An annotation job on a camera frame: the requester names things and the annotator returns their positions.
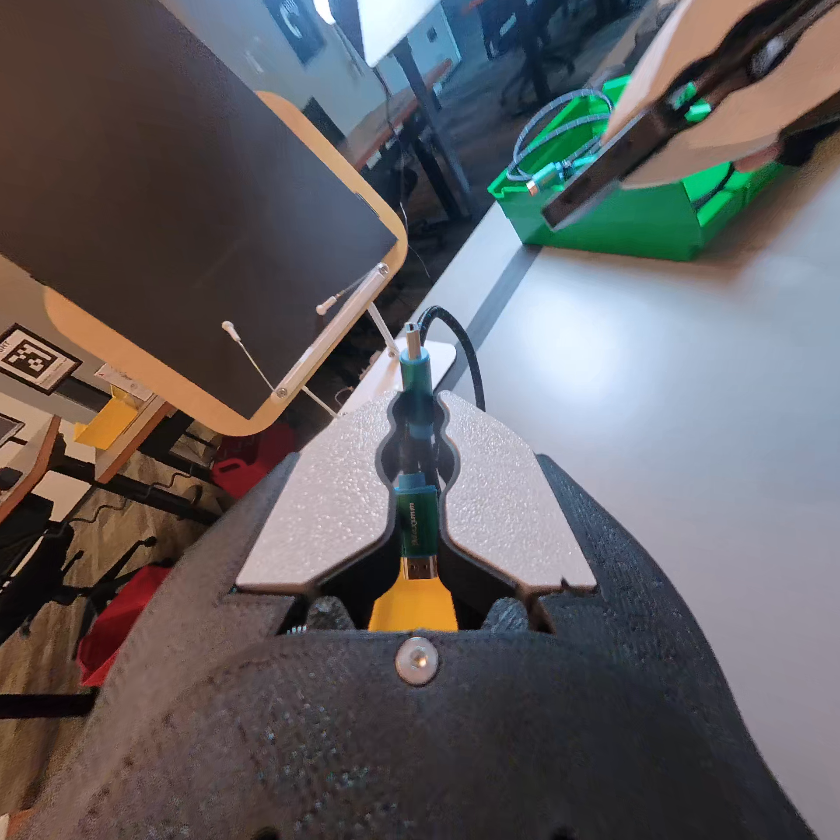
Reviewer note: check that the white panel stand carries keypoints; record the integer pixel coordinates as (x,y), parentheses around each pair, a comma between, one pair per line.
(420,358)

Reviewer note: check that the black white marker tag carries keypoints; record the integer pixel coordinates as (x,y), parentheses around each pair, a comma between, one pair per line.
(33,358)

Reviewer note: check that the small yellow bin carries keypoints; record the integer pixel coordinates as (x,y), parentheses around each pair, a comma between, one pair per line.
(108,420)

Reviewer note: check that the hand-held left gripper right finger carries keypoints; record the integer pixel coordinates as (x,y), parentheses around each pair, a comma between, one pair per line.
(512,518)

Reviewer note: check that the black wall poster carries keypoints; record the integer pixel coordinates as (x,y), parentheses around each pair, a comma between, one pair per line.
(295,29)

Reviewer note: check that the yellow plastic bin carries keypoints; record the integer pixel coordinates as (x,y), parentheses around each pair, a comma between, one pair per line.
(413,607)

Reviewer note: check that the person's right hand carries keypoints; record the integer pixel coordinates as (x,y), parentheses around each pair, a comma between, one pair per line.
(758,159)

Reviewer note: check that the red plastic bin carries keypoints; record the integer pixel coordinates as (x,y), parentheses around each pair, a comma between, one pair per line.
(253,459)
(118,623)

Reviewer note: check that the small black adapter box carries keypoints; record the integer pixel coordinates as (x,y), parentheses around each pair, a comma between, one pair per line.
(590,190)

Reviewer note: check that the black panel with tan border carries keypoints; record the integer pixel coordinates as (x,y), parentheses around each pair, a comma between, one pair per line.
(164,197)

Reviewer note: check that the green plastic bin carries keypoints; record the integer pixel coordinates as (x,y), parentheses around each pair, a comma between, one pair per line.
(623,223)

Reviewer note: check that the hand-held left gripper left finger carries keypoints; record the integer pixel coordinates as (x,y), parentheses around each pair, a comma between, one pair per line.
(321,518)

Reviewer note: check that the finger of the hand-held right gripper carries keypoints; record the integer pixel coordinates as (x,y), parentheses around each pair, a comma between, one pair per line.
(663,59)
(754,111)

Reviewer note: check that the wooden office desk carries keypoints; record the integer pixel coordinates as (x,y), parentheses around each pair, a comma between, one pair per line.
(394,111)

